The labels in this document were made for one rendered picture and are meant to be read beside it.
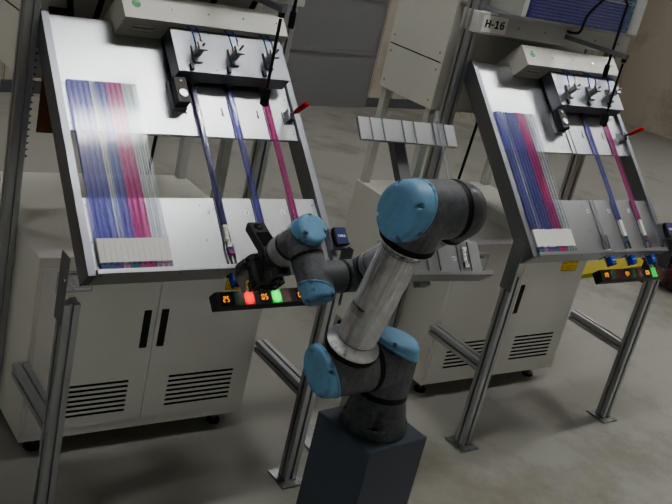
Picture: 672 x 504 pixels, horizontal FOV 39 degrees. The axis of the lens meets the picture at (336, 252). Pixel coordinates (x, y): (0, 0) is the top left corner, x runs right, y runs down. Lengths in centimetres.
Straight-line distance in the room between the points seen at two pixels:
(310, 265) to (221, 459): 103
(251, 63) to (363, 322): 101
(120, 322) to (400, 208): 117
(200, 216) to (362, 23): 566
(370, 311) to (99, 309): 99
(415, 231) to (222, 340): 126
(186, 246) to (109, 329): 45
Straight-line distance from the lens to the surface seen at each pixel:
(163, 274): 227
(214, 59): 258
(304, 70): 766
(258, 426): 311
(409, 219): 171
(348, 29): 784
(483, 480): 317
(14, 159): 260
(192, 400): 292
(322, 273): 204
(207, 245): 236
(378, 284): 182
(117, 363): 274
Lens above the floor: 163
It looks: 20 degrees down
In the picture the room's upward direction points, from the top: 13 degrees clockwise
